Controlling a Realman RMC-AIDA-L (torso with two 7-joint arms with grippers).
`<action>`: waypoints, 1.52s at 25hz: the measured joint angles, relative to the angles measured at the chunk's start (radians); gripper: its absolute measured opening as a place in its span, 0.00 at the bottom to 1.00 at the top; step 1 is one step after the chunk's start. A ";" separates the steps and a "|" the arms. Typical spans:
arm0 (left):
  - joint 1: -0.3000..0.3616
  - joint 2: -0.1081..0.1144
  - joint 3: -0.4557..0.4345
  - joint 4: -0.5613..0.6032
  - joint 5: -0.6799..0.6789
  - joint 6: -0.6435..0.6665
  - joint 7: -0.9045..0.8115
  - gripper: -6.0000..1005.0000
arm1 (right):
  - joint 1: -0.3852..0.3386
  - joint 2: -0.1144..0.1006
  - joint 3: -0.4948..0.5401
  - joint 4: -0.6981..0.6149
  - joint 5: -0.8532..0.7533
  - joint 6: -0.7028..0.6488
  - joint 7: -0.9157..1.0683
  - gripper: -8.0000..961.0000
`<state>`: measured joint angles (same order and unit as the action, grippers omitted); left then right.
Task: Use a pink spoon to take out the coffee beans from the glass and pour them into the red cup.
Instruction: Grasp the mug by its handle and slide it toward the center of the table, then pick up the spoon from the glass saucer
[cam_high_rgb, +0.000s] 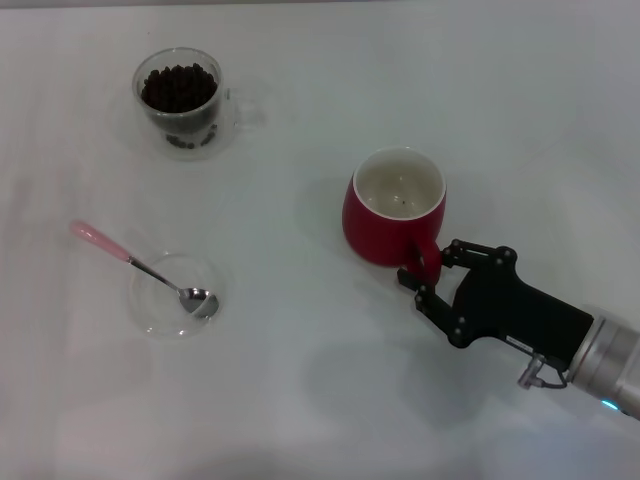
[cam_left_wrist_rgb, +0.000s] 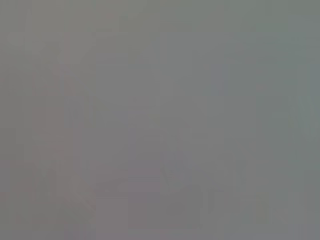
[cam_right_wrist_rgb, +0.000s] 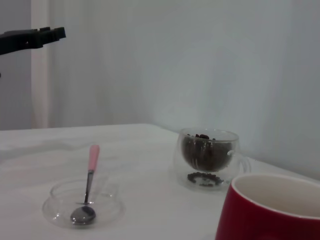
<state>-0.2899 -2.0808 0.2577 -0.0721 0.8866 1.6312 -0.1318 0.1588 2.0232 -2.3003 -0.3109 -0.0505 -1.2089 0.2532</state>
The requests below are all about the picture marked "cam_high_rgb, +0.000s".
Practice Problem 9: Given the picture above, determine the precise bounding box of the pink handled metal spoon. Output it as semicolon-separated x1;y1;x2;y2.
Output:
69;219;220;317

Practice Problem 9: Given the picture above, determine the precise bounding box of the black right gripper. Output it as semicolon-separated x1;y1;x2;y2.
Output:
397;238;597;372

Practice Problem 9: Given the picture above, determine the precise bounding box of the red ceramic mug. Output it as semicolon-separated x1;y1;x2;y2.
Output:
341;145;448;284

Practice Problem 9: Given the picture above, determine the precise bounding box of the clear glass saucer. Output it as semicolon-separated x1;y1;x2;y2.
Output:
128;253;227;341

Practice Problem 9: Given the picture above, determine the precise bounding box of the clear double-wall glass cup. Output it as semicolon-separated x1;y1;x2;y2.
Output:
132;47;264;162

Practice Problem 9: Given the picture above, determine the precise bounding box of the right arm cable with plug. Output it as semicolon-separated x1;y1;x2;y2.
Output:
517;352;570;391

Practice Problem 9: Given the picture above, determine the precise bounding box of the dark coffee beans pile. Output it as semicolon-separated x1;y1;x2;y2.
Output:
140;63;219;115

